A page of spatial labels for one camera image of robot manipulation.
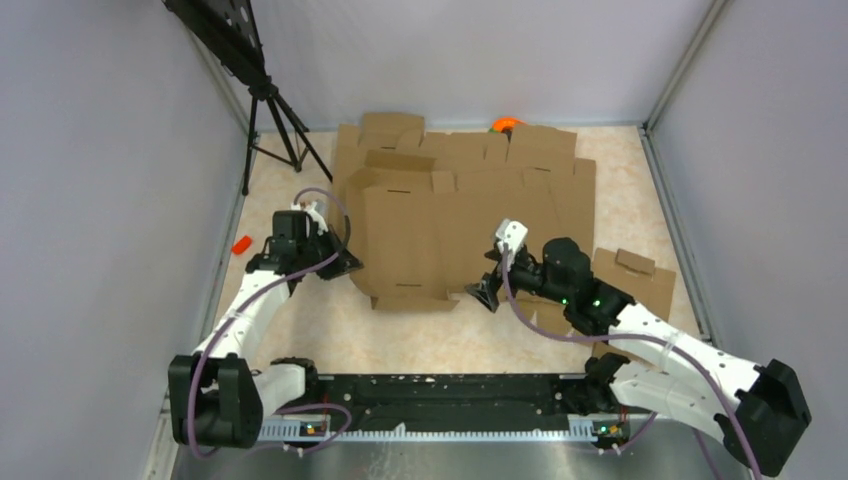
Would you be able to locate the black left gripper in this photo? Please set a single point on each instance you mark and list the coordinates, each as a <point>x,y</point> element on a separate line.
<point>343,264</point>

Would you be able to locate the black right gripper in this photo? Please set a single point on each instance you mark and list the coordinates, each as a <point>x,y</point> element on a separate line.
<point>487,289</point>

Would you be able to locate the brown cardboard box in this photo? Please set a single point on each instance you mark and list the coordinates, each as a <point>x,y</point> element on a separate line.
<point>422,225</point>

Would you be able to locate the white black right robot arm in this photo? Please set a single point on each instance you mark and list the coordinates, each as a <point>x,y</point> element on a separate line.
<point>757,412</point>

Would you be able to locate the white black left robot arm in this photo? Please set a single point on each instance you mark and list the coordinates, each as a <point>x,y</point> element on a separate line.
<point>216,400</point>

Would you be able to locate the small orange block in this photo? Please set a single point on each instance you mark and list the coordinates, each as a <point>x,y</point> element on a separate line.
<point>242,245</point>

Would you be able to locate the flat cardboard sheet pile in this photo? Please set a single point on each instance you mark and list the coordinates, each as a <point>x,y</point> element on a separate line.
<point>543,148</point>

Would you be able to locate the orange green toy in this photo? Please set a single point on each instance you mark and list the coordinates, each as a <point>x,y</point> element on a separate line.
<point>504,124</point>

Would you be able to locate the black tripod music stand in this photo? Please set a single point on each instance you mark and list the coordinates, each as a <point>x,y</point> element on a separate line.
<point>228,29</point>

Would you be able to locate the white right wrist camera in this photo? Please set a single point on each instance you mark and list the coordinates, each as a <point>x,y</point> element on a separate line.
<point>510,236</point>

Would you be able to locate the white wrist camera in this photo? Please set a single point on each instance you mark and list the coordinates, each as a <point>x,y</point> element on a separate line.
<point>316,210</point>
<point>510,236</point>

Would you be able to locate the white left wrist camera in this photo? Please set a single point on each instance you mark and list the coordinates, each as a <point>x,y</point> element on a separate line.
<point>316,210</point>

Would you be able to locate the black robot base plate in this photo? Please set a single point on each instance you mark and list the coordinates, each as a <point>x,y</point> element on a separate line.
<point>471,403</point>

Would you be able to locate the white slotted cable duct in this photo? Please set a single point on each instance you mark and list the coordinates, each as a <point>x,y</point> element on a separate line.
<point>278,429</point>

